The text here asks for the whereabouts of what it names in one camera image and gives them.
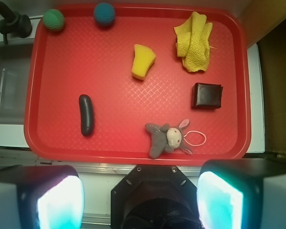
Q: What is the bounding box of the yellow sponge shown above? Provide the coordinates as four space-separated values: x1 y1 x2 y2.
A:
131 44 156 81

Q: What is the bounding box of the red plastic tray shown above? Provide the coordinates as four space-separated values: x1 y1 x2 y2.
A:
24 4 251 166

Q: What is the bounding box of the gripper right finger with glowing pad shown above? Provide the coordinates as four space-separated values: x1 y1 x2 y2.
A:
196 159 286 229

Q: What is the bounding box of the dark brown square block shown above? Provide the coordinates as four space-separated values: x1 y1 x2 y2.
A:
191 83 223 109

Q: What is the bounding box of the yellow knitted cloth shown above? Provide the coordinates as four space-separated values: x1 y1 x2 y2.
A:
174 11 213 73

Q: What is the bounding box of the green textured ball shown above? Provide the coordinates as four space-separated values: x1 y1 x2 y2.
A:
42 9 65 31

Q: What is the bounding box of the dark plastic pickle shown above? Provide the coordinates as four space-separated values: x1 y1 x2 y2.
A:
79 94 94 137

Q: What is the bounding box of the metal sink basin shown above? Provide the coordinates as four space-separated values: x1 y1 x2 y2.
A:
0 43 33 125

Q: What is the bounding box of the blue textured ball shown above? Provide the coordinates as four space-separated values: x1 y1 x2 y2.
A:
93 2 115 26

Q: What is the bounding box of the grey plush bunny toy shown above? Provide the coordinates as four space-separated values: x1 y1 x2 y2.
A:
145 119 207 159

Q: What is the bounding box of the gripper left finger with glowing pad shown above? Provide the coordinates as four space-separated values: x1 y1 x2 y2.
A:
0 165 84 229

